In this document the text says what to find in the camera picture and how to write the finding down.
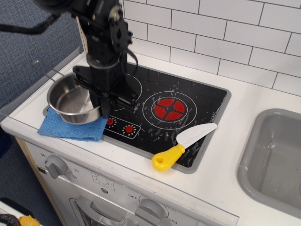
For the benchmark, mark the grey oven knob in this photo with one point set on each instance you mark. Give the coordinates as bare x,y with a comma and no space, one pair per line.
150,211
55,166

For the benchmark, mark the stainless steel pot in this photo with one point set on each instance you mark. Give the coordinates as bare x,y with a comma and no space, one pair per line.
71,101

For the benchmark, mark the yellow white toy knife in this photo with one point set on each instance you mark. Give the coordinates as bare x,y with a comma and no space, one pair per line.
163,161

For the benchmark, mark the grey left oven knob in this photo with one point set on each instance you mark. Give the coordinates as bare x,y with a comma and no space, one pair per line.
55,166

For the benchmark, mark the black toy stove top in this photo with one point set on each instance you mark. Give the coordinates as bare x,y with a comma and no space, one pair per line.
166,106

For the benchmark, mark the yellow black object bottom left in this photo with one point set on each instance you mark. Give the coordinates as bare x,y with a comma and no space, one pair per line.
10,220

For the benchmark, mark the grey sink basin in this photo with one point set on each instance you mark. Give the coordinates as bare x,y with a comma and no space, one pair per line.
270,168

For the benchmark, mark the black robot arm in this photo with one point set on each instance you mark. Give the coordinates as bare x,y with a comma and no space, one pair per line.
107,37

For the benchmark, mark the wooden side panel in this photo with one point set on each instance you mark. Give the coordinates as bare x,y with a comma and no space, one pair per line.
82,36

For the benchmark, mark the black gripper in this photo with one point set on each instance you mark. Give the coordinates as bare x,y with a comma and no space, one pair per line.
108,87

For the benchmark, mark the blue napkin cloth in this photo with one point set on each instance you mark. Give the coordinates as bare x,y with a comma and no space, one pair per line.
54,126

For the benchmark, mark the toy oven door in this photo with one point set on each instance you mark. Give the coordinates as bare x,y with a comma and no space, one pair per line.
105,213

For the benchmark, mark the grey right oven knob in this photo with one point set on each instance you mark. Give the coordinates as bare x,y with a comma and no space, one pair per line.
150,211

